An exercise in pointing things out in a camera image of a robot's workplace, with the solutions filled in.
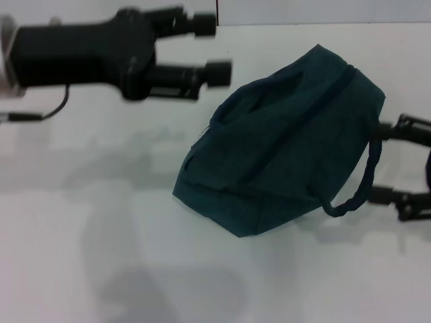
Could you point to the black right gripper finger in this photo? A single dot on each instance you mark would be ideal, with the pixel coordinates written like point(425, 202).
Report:
point(410, 205)
point(404, 129)

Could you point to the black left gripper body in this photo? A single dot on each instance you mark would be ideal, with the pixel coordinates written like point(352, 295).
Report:
point(74, 54)

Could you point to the dark teal insulated lunch bag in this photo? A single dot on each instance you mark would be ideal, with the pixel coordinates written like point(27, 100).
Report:
point(269, 151)

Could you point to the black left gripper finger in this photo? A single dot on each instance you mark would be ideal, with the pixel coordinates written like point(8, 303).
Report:
point(202, 23)
point(215, 74)

